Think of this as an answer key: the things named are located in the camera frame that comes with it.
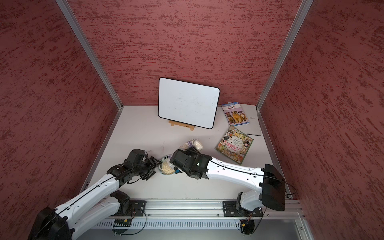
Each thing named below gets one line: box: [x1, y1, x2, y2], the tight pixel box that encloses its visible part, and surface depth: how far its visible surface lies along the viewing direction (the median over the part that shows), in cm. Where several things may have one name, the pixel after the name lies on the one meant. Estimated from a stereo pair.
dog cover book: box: [221, 102, 250, 127], surface depth 116 cm
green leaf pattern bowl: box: [158, 155, 176, 176], surface depth 87 cm
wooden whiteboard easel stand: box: [168, 120, 195, 131], surface depth 105 cm
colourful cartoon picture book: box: [214, 125, 254, 165], surface depth 100 cm
